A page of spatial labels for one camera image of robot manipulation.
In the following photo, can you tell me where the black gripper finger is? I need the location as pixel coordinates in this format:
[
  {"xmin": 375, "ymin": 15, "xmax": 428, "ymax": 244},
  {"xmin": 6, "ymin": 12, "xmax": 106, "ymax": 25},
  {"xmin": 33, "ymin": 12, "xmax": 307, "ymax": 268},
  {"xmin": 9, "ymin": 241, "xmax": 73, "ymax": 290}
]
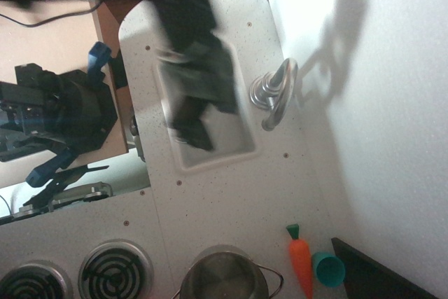
[
  {"xmin": 169, "ymin": 96, "xmax": 209, "ymax": 138},
  {"xmin": 181, "ymin": 119, "xmax": 214, "ymax": 151}
]

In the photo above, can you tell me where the blue and black clamp lower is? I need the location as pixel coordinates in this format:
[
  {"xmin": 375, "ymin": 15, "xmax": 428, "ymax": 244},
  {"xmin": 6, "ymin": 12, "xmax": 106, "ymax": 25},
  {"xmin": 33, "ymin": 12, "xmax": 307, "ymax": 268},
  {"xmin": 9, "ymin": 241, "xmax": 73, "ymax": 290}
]
[{"xmin": 22, "ymin": 149, "xmax": 109, "ymax": 209}]

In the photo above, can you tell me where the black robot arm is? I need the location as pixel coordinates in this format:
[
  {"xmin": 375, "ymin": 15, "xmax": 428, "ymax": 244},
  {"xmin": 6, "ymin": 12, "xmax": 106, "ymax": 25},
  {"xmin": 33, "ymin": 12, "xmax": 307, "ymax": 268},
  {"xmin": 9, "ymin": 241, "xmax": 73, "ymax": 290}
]
[{"xmin": 2, "ymin": 0, "xmax": 238, "ymax": 151}]

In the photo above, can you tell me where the orange toy carrot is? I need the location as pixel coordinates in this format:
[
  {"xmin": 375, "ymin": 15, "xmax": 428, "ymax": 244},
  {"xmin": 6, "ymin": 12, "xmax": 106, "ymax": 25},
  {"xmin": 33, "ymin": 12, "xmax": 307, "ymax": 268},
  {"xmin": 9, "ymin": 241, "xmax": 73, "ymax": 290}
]
[{"xmin": 286, "ymin": 223, "xmax": 314, "ymax": 298}]

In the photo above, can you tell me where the teal plastic cup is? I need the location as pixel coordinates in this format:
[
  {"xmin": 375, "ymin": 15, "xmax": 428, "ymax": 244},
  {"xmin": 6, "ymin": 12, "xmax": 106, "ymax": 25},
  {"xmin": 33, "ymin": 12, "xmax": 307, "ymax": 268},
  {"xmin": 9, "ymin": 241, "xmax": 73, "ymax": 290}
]
[{"xmin": 311, "ymin": 251, "xmax": 346, "ymax": 288}]

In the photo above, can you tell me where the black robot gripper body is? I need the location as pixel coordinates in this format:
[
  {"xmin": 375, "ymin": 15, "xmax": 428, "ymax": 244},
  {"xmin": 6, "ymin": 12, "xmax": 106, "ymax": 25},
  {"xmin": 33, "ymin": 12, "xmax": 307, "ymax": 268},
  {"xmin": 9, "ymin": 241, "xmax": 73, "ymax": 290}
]
[{"xmin": 155, "ymin": 32, "xmax": 239, "ymax": 114}]

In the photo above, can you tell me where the left stove burner coil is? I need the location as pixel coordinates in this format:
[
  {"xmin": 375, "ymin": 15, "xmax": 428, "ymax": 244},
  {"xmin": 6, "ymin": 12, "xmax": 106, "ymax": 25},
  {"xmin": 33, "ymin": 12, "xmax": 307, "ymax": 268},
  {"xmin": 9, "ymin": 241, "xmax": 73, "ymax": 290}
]
[{"xmin": 1, "ymin": 260, "xmax": 74, "ymax": 299}]

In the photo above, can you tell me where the white rectangular sink basin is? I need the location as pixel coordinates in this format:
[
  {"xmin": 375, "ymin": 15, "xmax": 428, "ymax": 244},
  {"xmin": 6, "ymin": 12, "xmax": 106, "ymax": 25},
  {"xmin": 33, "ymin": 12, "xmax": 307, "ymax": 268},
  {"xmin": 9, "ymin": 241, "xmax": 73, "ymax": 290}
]
[{"xmin": 167, "ymin": 42, "xmax": 259, "ymax": 174}]

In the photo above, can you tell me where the silver curved faucet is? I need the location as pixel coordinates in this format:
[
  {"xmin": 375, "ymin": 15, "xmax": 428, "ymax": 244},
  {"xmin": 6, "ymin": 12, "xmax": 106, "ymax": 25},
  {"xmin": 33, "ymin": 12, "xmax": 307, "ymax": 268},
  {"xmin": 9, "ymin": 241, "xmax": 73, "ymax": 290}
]
[{"xmin": 249, "ymin": 58, "xmax": 298, "ymax": 132}]

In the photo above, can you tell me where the black panel corner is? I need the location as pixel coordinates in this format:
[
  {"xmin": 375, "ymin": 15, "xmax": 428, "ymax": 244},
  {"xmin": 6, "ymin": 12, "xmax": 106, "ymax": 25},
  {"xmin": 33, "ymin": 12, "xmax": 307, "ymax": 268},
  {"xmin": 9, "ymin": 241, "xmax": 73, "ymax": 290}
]
[{"xmin": 331, "ymin": 237, "xmax": 437, "ymax": 299}]

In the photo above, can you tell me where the stove burner coil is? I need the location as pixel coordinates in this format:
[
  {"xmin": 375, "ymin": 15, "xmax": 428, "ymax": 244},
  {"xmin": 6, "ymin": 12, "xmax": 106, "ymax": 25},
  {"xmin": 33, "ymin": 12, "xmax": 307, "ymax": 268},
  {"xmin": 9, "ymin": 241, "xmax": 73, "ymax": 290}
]
[
  {"xmin": 1, "ymin": 260, "xmax": 74, "ymax": 299},
  {"xmin": 78, "ymin": 239, "xmax": 155, "ymax": 298}
]

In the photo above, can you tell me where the stainless steel pot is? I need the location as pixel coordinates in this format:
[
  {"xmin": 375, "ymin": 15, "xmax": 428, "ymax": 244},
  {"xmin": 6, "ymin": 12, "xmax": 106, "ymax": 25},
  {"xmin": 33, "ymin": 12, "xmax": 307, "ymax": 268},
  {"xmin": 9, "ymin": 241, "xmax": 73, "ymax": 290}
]
[{"xmin": 172, "ymin": 251, "xmax": 284, "ymax": 299}]

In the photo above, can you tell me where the middle stove burner coil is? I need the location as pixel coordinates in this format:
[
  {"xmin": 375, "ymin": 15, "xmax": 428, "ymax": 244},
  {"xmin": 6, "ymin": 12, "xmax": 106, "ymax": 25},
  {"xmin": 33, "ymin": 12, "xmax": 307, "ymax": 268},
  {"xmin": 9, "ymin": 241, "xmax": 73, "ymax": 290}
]
[{"xmin": 78, "ymin": 239, "xmax": 155, "ymax": 298}]

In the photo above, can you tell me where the blue clamp upper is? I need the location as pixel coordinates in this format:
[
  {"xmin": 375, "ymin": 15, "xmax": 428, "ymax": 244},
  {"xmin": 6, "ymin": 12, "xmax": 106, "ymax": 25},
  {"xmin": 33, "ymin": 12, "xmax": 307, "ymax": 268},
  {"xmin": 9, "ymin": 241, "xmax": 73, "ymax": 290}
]
[{"xmin": 87, "ymin": 41, "xmax": 111, "ymax": 86}]

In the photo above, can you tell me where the black camera mount rig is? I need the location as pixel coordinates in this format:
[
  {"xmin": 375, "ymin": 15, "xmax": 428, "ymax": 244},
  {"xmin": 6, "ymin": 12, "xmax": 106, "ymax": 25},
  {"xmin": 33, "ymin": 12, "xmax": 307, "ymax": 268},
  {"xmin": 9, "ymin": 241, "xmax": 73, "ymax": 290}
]
[{"xmin": 1, "ymin": 64, "xmax": 118, "ymax": 162}]

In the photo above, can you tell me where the black cable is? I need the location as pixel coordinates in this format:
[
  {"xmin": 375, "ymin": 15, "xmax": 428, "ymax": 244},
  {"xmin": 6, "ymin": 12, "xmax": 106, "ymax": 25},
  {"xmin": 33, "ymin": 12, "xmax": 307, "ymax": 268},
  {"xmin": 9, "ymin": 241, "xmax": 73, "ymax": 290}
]
[{"xmin": 0, "ymin": 0, "xmax": 103, "ymax": 28}]

